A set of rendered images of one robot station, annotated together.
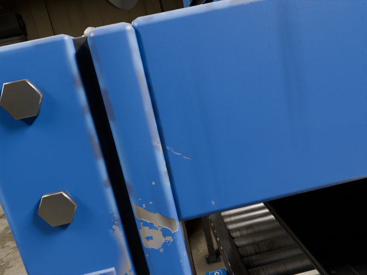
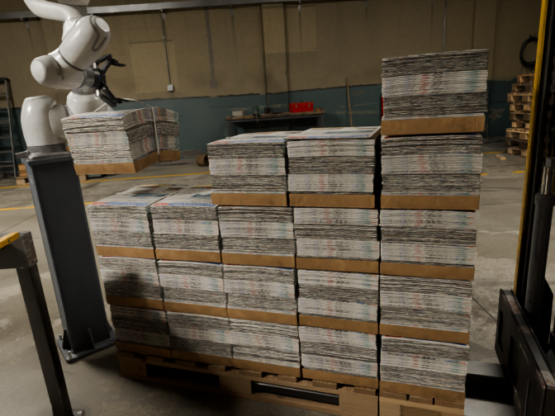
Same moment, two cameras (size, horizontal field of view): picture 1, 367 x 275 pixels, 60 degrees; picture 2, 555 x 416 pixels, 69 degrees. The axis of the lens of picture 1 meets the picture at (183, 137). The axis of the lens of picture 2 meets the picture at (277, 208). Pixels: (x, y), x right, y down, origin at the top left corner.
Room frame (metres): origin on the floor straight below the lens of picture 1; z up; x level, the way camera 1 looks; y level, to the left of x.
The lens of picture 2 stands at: (3.09, -1.35, 1.20)
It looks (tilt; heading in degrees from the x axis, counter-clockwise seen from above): 15 degrees down; 92
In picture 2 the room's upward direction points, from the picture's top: 4 degrees counter-clockwise
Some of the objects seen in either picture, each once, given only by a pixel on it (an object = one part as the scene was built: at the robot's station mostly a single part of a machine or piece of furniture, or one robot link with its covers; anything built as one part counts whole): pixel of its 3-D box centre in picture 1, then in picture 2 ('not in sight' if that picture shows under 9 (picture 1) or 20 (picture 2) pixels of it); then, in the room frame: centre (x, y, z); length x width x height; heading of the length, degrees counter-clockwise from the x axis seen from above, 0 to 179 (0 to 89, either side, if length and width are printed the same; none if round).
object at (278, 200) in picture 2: not in sight; (265, 187); (3.00, 0.21, 0.86); 0.38 x 0.29 x 0.04; 73
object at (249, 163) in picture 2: not in sight; (263, 165); (3.00, 0.21, 0.95); 0.38 x 0.29 x 0.23; 73
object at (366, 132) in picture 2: not in sight; (337, 132); (3.28, 0.12, 1.06); 0.37 x 0.28 x 0.01; 72
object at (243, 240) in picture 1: (288, 232); not in sight; (1.12, -0.33, 0.77); 0.47 x 0.05 x 0.05; 93
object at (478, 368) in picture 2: not in sight; (375, 358); (3.44, 0.20, 0.05); 1.05 x 0.10 x 0.04; 163
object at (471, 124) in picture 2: not in sight; (423, 249); (3.57, 0.03, 0.63); 0.38 x 0.29 x 0.97; 73
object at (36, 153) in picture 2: not in sight; (42, 151); (1.96, 0.52, 1.03); 0.22 x 0.18 x 0.06; 39
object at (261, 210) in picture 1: (270, 210); not in sight; (1.32, -0.32, 0.77); 0.47 x 0.05 x 0.05; 93
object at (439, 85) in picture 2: not in sight; (424, 245); (3.57, 0.03, 0.65); 0.39 x 0.30 x 1.29; 73
